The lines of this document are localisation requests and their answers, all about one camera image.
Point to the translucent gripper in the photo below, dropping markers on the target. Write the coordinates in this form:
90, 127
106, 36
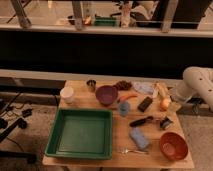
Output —
174, 105

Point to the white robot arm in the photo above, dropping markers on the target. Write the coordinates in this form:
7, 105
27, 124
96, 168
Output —
196, 80

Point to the green plastic tray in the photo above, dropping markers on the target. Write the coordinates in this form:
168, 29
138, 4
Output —
81, 134

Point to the yellow banana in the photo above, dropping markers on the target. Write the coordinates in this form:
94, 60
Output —
160, 89

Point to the black binder clip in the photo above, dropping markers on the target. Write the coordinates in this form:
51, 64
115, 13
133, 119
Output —
165, 123

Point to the clear plastic bag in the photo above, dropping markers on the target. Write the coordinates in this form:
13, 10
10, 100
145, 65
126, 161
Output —
144, 87

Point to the black rectangular block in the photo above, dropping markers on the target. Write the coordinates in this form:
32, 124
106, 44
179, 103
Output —
145, 104

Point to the wooden table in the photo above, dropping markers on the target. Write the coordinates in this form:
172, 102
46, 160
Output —
153, 160

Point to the red-orange bowl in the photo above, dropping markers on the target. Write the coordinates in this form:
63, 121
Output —
173, 146

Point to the orange carrot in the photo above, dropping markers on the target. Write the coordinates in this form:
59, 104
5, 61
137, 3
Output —
126, 97

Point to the blue plastic cup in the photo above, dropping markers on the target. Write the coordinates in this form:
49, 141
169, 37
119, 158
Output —
123, 108

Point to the brown pine cone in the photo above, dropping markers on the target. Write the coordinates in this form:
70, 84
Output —
123, 85

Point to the purple bowl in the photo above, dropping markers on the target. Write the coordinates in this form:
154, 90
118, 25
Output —
106, 94

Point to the silver fork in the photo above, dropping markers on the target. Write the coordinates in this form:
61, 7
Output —
125, 151

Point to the small metal cup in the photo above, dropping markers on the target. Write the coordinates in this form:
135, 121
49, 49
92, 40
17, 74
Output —
91, 84

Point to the white paper cup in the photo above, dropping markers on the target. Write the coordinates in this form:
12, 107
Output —
67, 94

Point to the green background box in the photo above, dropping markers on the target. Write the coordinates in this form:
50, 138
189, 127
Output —
105, 21

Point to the black handled peeler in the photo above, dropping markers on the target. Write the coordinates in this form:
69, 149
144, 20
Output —
141, 121

